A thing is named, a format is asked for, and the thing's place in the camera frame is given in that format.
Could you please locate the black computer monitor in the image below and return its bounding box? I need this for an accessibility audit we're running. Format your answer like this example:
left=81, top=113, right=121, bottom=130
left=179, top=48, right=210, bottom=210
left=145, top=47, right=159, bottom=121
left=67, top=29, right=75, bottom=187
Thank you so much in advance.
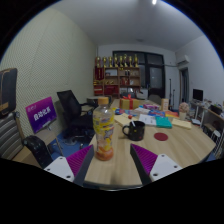
left=192, top=88, right=204, bottom=102

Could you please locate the red-ball white stirrer stick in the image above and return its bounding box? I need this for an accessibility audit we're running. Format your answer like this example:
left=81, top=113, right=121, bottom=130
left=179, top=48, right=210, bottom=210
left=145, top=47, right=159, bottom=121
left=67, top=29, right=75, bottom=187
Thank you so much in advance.
left=127, top=114, right=137, bottom=128

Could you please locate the blue book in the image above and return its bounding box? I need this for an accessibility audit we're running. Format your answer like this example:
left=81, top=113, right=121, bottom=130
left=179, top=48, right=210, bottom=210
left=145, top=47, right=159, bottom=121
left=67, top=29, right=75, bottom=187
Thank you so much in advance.
left=114, top=107, right=130, bottom=116

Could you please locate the black chair armrest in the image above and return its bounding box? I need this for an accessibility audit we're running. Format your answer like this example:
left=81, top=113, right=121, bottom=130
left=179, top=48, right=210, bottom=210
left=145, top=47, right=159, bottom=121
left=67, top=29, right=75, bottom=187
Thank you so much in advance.
left=22, top=134, right=54, bottom=169

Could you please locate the orange yellow book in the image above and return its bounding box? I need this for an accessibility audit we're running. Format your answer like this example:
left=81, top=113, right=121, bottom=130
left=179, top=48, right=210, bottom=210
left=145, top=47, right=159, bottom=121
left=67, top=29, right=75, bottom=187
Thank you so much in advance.
left=164, top=110, right=180, bottom=119

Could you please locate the purple sign on stand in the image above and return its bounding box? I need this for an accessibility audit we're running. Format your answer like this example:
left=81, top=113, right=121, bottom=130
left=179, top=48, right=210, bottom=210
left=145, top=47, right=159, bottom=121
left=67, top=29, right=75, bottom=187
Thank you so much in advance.
left=25, top=96, right=65, bottom=158

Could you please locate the orange-capped yellow-label drink bottle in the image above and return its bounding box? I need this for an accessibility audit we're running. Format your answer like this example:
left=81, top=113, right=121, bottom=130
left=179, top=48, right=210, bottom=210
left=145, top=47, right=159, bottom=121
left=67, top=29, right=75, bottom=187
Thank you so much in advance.
left=92, top=96, right=115, bottom=162

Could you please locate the teal book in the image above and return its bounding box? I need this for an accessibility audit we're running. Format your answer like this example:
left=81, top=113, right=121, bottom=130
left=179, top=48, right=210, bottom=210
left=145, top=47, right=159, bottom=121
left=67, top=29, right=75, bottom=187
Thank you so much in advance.
left=154, top=115, right=173, bottom=129

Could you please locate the black mug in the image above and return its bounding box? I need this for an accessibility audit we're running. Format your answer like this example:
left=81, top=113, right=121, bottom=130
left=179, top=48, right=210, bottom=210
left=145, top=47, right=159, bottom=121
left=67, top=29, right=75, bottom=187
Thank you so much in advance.
left=121, top=120, right=146, bottom=142

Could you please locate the small cardboard box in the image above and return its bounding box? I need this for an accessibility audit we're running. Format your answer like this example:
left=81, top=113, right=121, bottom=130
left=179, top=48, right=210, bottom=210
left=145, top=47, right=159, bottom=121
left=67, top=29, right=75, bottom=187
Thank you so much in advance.
left=160, top=97, right=170, bottom=112

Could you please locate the white printed paper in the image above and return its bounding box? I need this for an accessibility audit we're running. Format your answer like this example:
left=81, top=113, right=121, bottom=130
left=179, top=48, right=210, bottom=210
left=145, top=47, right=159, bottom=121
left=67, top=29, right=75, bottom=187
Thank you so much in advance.
left=138, top=113, right=158, bottom=127

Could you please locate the white wall air conditioner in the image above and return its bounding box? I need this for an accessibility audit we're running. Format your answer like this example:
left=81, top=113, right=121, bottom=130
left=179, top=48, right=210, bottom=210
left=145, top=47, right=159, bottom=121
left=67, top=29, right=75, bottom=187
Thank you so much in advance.
left=175, top=54, right=191, bottom=66

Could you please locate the wooden shelf unit with trophies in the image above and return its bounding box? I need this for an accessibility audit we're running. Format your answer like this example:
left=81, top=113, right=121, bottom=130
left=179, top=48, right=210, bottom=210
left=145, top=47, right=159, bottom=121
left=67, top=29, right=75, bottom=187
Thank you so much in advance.
left=93, top=54, right=142, bottom=99

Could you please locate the striped high-back chair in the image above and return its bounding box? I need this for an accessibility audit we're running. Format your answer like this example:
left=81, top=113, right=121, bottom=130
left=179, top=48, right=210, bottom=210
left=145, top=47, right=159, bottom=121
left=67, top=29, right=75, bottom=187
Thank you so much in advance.
left=0, top=67, right=26, bottom=161

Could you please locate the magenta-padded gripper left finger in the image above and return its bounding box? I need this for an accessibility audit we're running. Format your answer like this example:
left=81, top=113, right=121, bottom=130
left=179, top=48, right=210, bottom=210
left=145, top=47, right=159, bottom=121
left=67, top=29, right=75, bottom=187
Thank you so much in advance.
left=43, top=144, right=95, bottom=187

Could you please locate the pale yellow book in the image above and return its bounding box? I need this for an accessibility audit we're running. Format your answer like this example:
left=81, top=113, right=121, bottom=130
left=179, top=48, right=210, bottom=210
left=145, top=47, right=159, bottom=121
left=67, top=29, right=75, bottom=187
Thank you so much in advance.
left=114, top=113, right=138, bottom=128
left=171, top=118, right=193, bottom=130

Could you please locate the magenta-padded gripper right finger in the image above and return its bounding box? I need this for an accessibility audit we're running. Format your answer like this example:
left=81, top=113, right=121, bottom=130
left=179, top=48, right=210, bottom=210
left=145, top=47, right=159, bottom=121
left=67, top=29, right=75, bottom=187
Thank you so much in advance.
left=129, top=143, right=184, bottom=186

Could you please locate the white stool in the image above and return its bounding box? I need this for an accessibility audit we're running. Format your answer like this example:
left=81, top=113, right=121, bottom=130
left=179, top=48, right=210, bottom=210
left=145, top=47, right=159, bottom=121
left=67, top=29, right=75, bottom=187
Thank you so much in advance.
left=209, top=128, right=223, bottom=158

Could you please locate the cluttered side desk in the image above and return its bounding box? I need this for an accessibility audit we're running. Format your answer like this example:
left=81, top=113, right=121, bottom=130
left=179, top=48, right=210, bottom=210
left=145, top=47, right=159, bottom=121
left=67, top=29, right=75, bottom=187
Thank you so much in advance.
left=189, top=99, right=224, bottom=136

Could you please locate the pink flower pot plant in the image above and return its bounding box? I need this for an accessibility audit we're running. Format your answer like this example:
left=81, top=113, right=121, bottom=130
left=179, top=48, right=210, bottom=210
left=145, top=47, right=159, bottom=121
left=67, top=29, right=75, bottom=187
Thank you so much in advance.
left=178, top=101, right=190, bottom=121

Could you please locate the yellow gift box red ribbon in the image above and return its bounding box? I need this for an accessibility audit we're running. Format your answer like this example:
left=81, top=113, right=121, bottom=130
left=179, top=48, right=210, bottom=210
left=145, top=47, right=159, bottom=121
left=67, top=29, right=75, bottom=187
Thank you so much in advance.
left=119, top=94, right=146, bottom=111

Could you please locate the black office chair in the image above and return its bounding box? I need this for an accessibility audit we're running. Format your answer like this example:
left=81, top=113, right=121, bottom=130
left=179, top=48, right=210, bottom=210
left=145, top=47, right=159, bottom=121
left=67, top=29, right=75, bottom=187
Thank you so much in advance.
left=56, top=89, right=98, bottom=141

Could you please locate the flat round red coaster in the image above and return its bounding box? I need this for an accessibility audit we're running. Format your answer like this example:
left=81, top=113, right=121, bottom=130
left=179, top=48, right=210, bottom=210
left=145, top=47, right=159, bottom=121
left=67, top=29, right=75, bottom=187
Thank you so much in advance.
left=153, top=132, right=169, bottom=142

